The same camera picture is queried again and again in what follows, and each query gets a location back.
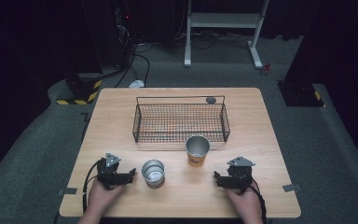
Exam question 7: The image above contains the white power adapter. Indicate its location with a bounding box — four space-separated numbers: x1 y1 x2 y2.
128 79 146 89

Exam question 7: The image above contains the grey tape piece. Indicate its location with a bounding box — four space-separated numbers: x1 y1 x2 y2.
282 183 303 193
57 187 78 196

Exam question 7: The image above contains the short silver metal cup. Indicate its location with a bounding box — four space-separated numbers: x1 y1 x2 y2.
141 159 166 189

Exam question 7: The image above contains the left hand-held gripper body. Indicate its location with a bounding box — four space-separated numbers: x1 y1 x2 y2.
96 151 129 191

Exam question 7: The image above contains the orange metal cup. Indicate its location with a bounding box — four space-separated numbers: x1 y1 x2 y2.
185 134 211 168

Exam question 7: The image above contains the bundle of floor cables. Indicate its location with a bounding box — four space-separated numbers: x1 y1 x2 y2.
172 28 254 51

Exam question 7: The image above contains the small red object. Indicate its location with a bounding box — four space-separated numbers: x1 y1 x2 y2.
260 63 273 77

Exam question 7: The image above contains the person's right hand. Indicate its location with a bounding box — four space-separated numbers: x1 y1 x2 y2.
225 182 264 219

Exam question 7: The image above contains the white metal stand frame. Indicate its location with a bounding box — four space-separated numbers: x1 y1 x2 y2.
183 0 270 70

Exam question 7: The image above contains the person's left hand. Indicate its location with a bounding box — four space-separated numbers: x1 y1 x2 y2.
86 178 127 217

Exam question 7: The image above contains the black hazard-striped stand base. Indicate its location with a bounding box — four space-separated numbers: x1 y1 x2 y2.
276 80 326 108
55 72 103 106

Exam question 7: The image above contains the dark equipment tower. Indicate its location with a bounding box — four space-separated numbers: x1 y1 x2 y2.
82 0 133 71

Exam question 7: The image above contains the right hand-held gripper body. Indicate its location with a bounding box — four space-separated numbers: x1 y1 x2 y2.
226 156 256 191

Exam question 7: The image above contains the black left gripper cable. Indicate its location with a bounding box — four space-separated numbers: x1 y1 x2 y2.
82 158 103 215

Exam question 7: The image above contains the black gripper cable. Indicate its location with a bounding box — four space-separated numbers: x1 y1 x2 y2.
82 158 103 215
249 177 269 224

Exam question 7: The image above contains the black floor cable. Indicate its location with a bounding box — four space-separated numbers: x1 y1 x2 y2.
114 42 154 89

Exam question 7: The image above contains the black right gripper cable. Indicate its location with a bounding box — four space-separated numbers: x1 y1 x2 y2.
249 177 269 224

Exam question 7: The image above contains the black wire basket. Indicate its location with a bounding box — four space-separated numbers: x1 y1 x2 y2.
131 95 231 145

